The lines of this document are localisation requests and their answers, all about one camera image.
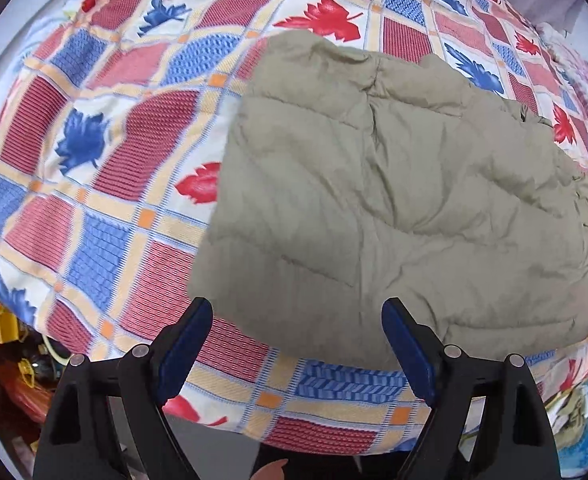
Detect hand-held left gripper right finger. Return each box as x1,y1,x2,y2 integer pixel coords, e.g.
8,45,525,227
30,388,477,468
381,297,562,480

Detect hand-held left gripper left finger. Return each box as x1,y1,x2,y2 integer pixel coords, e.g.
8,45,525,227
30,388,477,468
31,296,215,480

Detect olive green puffer jacket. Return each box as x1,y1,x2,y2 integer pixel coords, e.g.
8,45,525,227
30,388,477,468
188,30,588,372

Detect red printed bag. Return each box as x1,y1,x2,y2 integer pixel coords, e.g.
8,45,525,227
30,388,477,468
0,285,75,426

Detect leaf print checked quilt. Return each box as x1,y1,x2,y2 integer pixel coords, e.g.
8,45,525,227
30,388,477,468
0,0,588,456

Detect pink floral blanket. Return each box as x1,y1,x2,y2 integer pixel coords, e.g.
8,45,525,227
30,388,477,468
534,20,588,136

